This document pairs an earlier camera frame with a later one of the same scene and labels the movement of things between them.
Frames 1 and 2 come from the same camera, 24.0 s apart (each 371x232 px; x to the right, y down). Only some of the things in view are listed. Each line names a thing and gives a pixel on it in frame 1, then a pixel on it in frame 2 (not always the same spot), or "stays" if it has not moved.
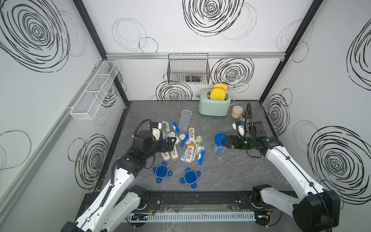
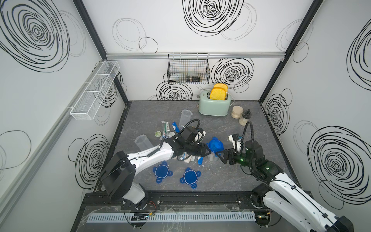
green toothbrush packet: [165, 126] stays
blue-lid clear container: [219, 147] to [212, 157]
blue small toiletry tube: [176, 127] stays
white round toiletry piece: [172, 134] stays
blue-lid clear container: [185, 119] stays
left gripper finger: [169, 140] to [208, 153]
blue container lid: [162, 171] stays
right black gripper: [230, 139] to [231, 152]
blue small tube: [201, 161] stays
